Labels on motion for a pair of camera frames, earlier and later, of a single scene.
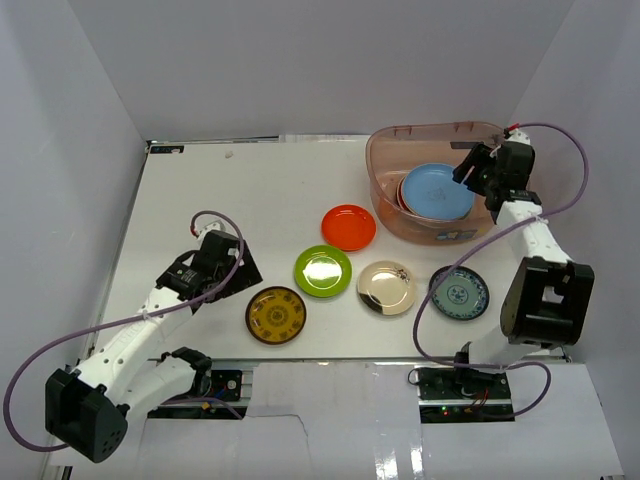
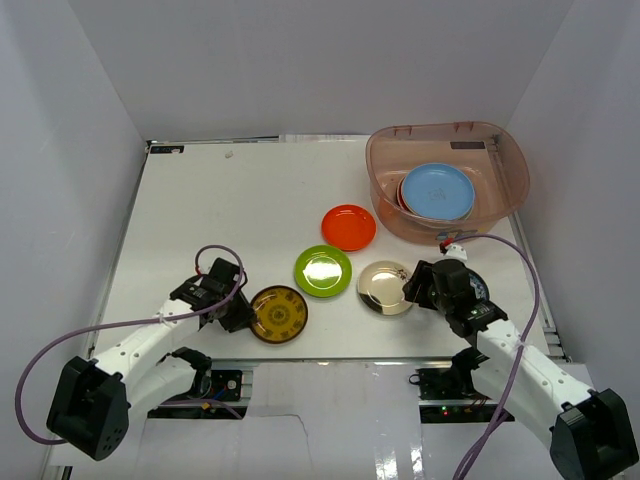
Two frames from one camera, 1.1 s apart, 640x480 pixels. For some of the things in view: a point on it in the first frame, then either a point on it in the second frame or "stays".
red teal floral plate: (400, 196) stays
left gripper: (236, 270) to (240, 310)
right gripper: (478, 157) to (422, 276)
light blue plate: (430, 190) stays
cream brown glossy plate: (386, 287) stays
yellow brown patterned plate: (275, 315) stays
